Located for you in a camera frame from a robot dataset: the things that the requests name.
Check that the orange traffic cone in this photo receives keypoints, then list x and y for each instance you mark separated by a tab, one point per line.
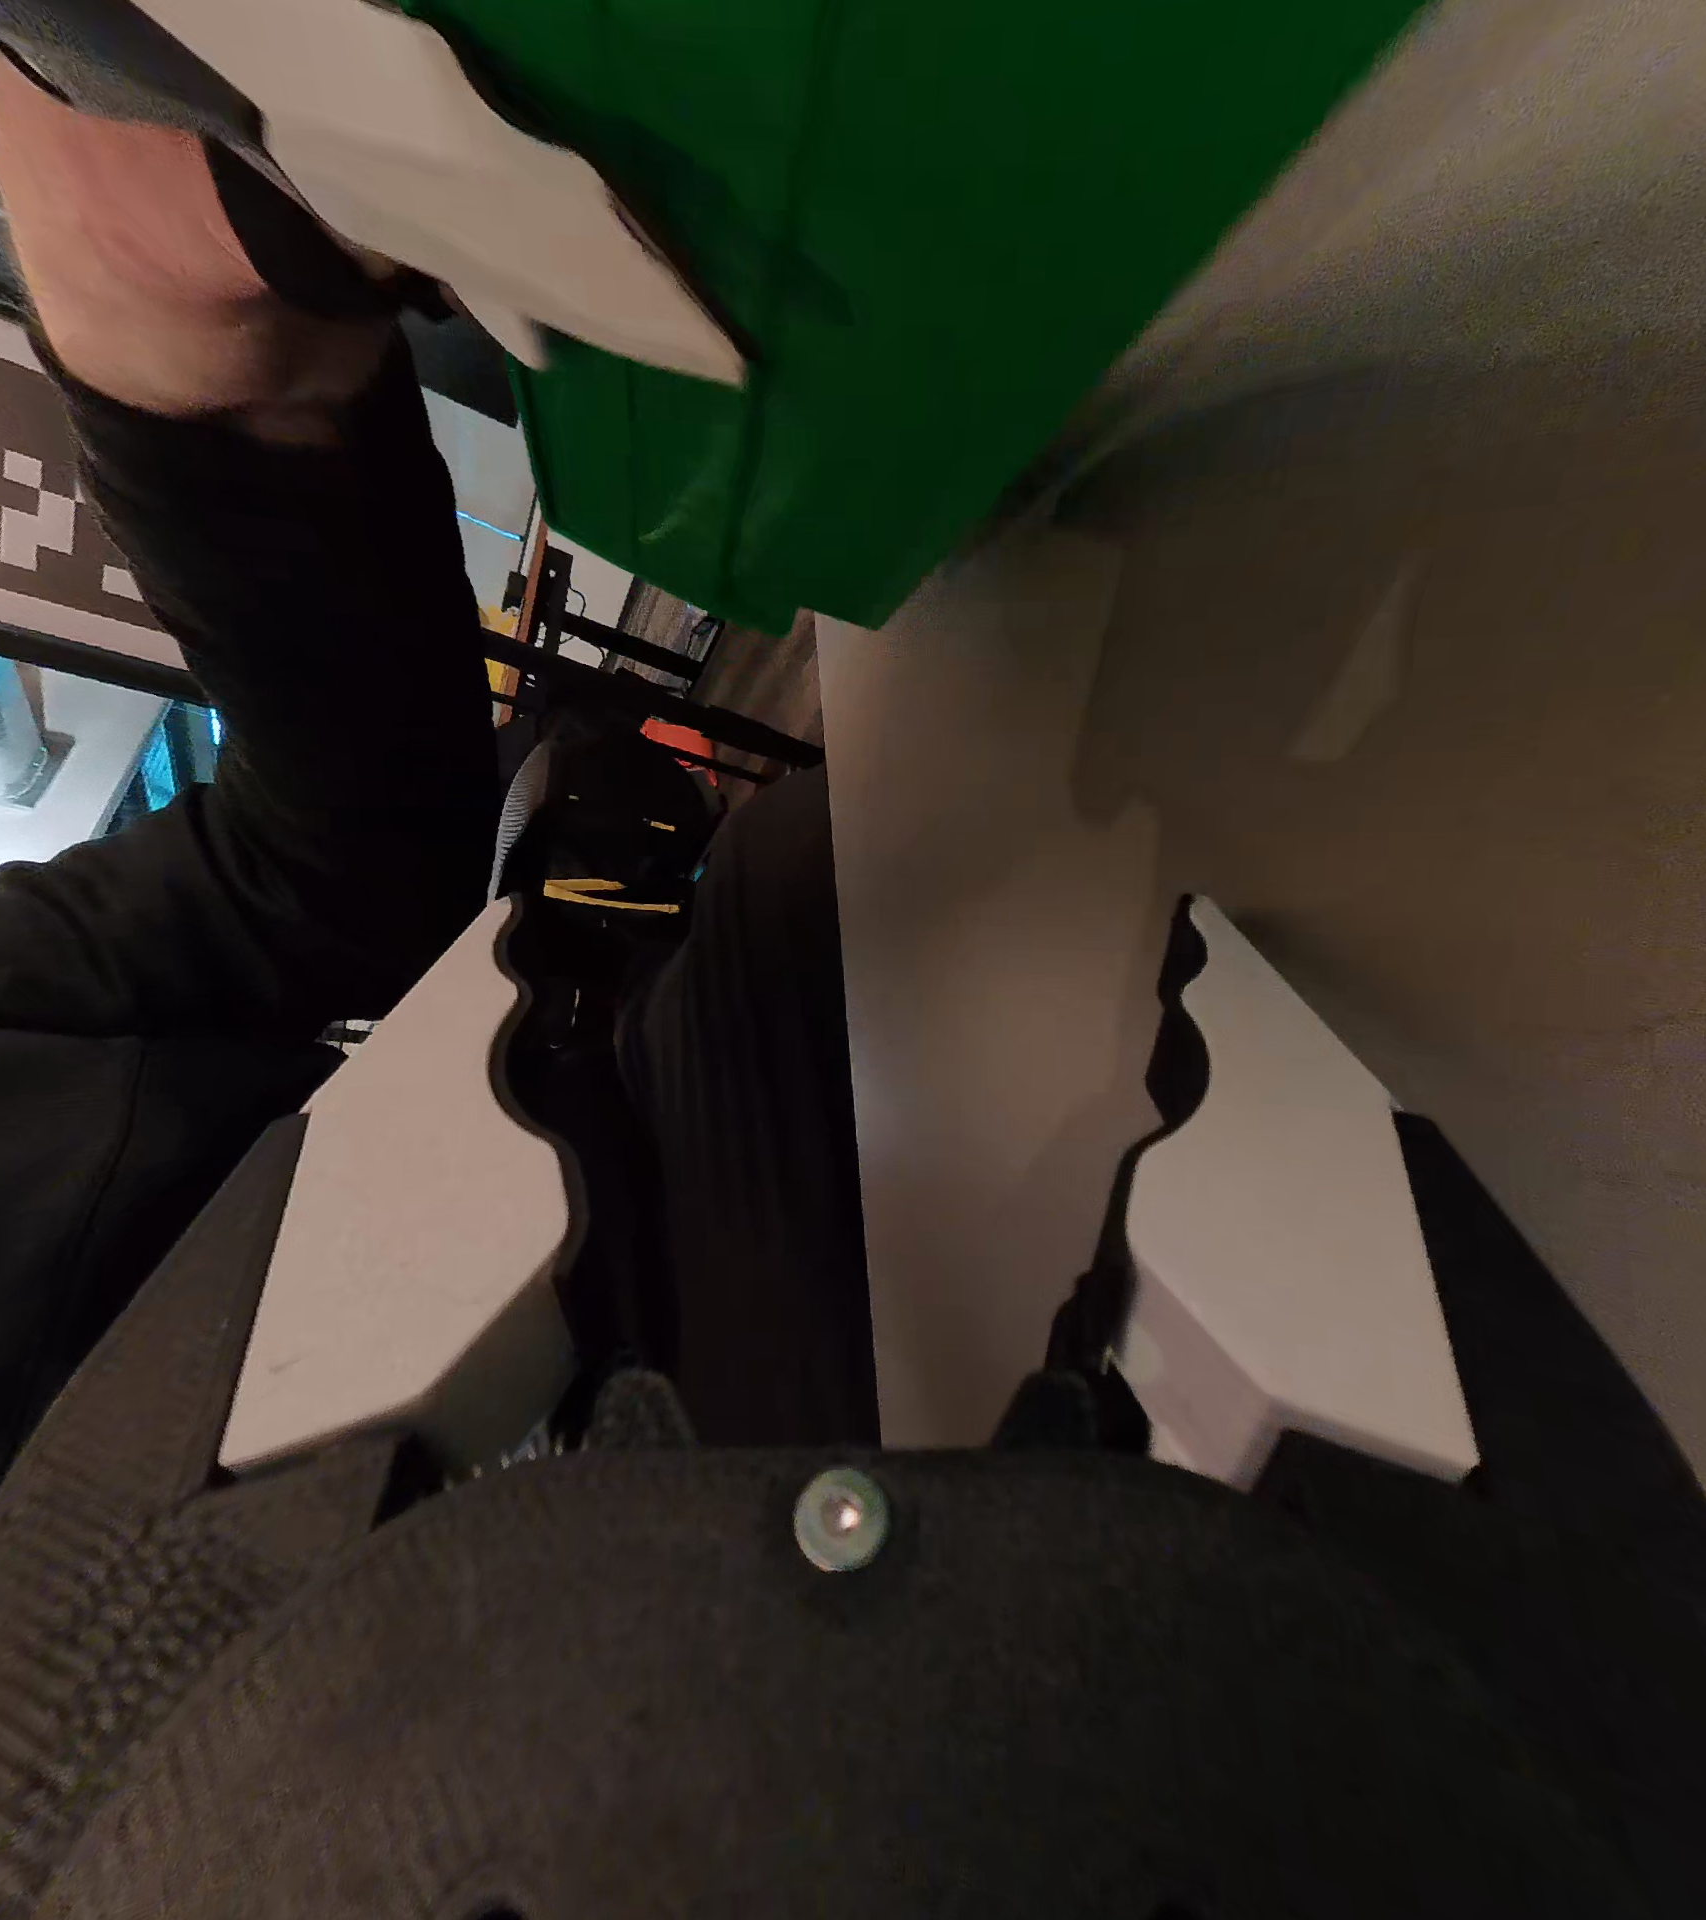
672	742

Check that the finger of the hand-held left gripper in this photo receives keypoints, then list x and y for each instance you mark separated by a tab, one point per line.
462	194

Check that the framed marker tag board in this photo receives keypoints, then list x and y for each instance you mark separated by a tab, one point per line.
13	494

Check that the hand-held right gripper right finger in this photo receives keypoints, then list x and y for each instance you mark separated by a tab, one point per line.
1302	1274

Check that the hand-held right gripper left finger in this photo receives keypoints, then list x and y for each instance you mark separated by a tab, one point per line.
388	1274

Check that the person's left forearm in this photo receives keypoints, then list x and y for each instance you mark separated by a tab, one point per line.
299	630

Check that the green plastic bin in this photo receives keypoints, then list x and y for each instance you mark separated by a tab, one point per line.
942	300

